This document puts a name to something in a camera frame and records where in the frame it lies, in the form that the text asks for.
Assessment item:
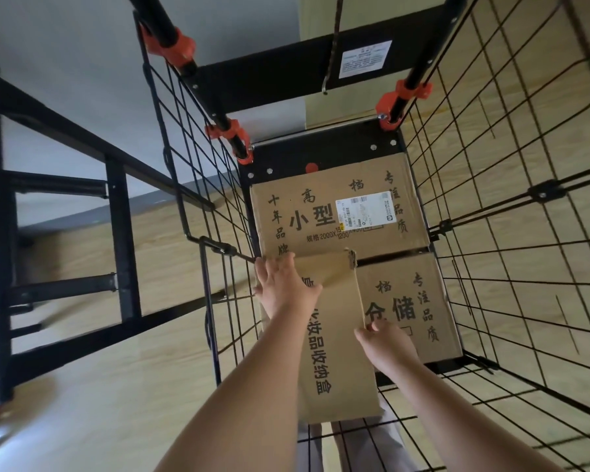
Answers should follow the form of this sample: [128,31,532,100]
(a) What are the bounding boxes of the person's left hand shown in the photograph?
[253,252,323,323]

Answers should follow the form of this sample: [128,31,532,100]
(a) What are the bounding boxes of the person's right hand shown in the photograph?
[353,318,422,382]

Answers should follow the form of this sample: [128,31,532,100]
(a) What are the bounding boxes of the large box with left label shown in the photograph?
[353,250,464,365]

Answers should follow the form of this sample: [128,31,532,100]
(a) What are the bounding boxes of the large box with label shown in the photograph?
[353,250,464,365]
[249,151,431,261]

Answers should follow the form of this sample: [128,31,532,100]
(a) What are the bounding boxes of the long cosmetics organiser box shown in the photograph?
[258,248,384,424]

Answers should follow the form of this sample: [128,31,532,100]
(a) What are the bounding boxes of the large box with right label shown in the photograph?
[249,151,431,261]

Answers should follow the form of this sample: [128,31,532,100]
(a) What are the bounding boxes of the black wire mesh cart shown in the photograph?
[123,0,590,472]

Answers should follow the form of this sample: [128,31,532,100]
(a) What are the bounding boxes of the person's right forearm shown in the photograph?
[383,356,566,472]

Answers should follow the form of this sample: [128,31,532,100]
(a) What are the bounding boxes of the person's left forearm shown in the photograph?
[155,302,321,472]

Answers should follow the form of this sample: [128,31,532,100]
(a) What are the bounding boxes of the person's beige trousers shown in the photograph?
[294,397,419,472]

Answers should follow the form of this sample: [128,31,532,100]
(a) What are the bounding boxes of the black low metal table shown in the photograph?
[0,57,227,411]

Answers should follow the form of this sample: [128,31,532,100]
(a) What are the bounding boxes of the beige cabinet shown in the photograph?
[296,0,451,129]

